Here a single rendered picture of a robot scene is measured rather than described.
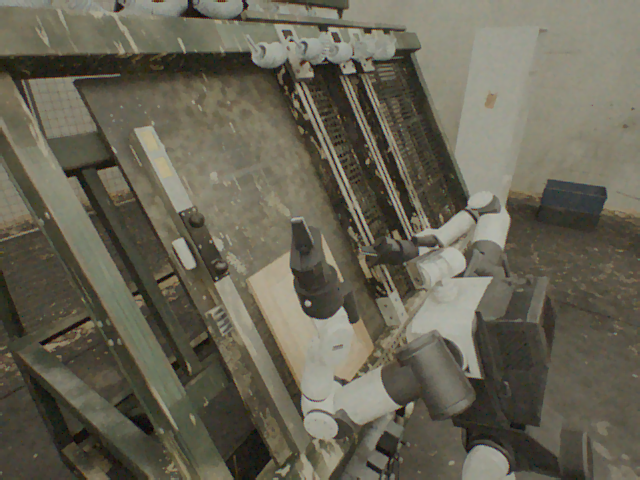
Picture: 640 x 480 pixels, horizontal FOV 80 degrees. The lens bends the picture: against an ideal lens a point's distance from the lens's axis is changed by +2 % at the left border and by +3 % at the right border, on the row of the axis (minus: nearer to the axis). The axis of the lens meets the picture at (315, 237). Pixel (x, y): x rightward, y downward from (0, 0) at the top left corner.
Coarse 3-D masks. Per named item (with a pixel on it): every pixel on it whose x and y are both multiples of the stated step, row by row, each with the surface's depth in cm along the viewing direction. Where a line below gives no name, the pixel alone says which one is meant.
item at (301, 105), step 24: (288, 48) 130; (288, 72) 135; (312, 72) 138; (288, 96) 138; (312, 120) 137; (312, 144) 140; (336, 168) 143; (336, 192) 142; (360, 216) 145; (360, 240) 144; (384, 288) 147; (384, 312) 151
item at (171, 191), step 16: (144, 128) 92; (144, 144) 91; (160, 144) 94; (144, 160) 93; (160, 176) 93; (176, 176) 96; (160, 192) 94; (176, 192) 95; (176, 208) 94; (176, 224) 96; (192, 256) 97; (208, 272) 96; (208, 288) 99; (224, 288) 98; (224, 304) 97; (240, 304) 101; (240, 320) 99; (240, 336) 99; (256, 336) 102; (240, 352) 102; (256, 352) 101; (256, 368) 100; (272, 368) 103; (272, 384) 102; (272, 400) 102; (288, 400) 105; (288, 416) 103; (288, 432) 103; (304, 432) 106; (304, 448) 105
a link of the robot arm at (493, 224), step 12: (480, 192) 127; (480, 204) 123; (492, 204) 120; (480, 216) 122; (492, 216) 118; (504, 216) 118; (480, 228) 117; (492, 228) 115; (504, 228) 116; (492, 240) 112; (504, 240) 114
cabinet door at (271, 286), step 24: (288, 264) 119; (264, 288) 110; (288, 288) 117; (264, 312) 109; (288, 312) 115; (288, 336) 113; (312, 336) 120; (360, 336) 137; (288, 360) 111; (360, 360) 134
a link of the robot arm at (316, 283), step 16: (320, 240) 68; (304, 256) 65; (320, 256) 64; (304, 272) 62; (320, 272) 64; (336, 272) 71; (304, 288) 67; (320, 288) 69; (336, 288) 70; (304, 304) 71; (320, 304) 69
